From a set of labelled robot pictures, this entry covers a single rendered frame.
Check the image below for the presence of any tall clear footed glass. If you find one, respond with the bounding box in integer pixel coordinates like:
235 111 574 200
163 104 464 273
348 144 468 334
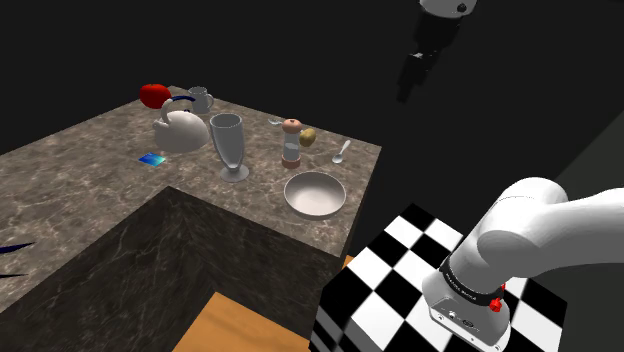
209 112 251 184

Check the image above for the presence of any blue flat card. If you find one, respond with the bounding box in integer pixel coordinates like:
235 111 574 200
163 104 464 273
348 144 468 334
138 152 167 168

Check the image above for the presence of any grey mug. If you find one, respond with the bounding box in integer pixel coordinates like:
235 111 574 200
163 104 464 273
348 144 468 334
187 86 215 116

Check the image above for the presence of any dark blue pointed object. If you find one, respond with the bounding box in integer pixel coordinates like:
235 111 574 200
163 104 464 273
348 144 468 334
0 241 37 256

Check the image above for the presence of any white kettle with blue handle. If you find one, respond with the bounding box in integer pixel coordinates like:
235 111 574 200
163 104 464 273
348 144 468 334
151 95 211 155

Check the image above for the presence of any pepper grinder with brown cap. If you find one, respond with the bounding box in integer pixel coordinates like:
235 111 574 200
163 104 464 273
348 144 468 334
281 118 303 170

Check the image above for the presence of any black white checkered robot stand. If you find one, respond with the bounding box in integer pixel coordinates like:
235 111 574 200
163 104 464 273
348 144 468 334
308 202 570 352

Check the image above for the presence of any red apple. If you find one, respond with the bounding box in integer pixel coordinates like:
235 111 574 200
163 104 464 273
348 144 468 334
139 83 173 110

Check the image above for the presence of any white bowl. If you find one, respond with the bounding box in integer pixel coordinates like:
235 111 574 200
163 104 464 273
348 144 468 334
283 170 348 219

